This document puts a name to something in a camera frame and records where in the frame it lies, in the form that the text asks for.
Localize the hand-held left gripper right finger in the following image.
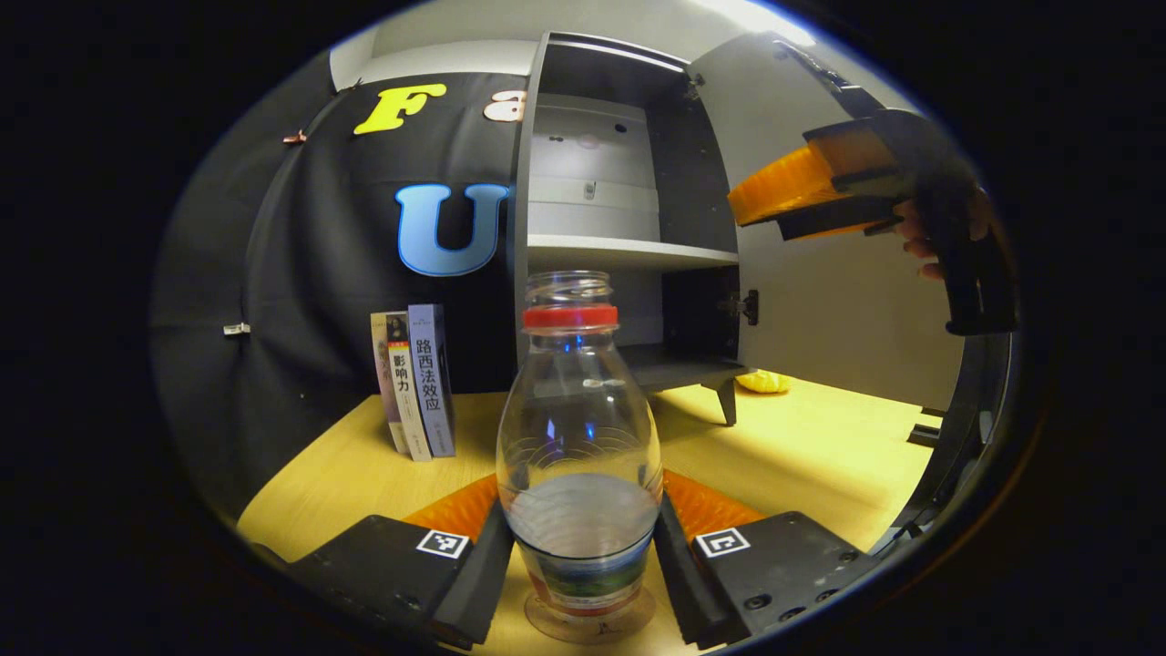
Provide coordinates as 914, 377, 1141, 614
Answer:
651, 469, 880, 651

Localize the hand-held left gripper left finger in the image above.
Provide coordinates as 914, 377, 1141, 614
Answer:
251, 472, 517, 651

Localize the beige cabinet door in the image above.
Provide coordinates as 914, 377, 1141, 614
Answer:
688, 32, 967, 411

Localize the clear plastic bottle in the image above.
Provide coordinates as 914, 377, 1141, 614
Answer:
496, 271, 664, 630

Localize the yellow toy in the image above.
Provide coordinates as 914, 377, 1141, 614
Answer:
735, 368, 792, 395

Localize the blue book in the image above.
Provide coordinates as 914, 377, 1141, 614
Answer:
407, 303, 456, 458

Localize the black backdrop cloth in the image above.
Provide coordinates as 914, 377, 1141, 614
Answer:
150, 55, 529, 520

